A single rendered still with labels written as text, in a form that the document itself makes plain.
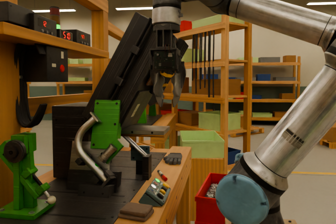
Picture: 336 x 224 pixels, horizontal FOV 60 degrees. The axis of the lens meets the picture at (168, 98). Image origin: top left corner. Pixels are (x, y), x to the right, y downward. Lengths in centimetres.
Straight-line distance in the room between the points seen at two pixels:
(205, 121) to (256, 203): 337
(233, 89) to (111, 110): 285
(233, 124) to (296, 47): 699
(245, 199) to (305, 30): 42
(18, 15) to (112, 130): 56
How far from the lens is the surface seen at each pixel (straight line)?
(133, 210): 102
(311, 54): 1082
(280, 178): 68
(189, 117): 433
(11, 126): 129
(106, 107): 128
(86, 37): 165
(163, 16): 76
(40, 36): 123
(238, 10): 83
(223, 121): 372
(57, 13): 165
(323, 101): 63
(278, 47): 1053
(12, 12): 121
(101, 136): 127
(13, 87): 129
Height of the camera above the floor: 134
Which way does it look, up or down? 3 degrees down
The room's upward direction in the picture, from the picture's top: straight up
